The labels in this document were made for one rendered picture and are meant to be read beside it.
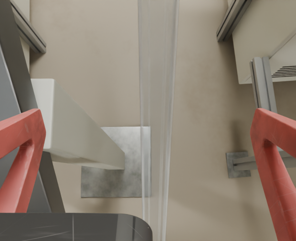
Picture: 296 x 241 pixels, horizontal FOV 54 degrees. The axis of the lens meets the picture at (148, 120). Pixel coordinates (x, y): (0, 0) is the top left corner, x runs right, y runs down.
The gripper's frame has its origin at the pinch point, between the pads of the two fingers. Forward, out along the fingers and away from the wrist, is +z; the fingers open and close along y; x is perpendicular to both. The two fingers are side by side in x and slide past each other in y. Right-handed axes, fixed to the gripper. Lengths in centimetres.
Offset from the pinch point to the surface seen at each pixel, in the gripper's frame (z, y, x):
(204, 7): 111, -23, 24
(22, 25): 82, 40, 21
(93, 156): 21.3, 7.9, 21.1
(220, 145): 71, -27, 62
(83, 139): 17.5, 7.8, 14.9
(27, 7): 101, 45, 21
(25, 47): 88, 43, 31
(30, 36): 87, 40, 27
